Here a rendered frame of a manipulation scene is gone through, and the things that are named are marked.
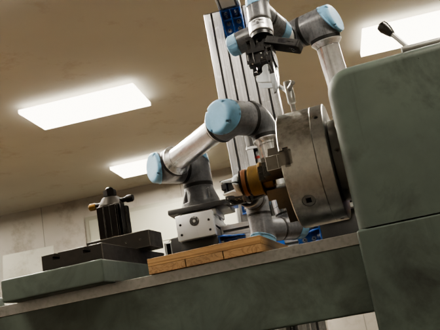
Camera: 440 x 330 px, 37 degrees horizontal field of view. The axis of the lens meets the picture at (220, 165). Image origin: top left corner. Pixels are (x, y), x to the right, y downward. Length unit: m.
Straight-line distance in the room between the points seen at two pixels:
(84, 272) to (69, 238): 9.29
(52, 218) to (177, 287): 9.54
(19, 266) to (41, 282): 9.25
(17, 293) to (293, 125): 0.84
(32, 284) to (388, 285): 0.89
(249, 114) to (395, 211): 0.78
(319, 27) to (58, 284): 1.34
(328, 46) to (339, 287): 1.15
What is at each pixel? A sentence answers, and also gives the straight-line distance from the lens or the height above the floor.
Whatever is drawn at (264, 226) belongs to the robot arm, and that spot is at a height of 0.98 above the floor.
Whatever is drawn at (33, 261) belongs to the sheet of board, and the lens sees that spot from 10.92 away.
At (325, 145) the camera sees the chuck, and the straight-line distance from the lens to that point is 1.62.
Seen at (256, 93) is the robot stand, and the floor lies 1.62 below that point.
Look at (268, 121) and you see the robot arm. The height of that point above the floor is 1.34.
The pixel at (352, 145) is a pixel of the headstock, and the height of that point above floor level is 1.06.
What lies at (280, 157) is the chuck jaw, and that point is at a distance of 1.64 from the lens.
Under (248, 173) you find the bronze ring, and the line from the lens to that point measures 1.77.
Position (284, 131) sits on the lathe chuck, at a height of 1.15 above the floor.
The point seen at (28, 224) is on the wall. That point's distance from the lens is 11.33.
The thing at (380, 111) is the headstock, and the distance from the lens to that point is 1.56.
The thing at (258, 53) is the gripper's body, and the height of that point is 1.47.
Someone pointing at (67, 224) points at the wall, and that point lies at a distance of 11.03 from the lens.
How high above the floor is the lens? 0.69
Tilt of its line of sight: 14 degrees up
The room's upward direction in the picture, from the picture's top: 10 degrees counter-clockwise
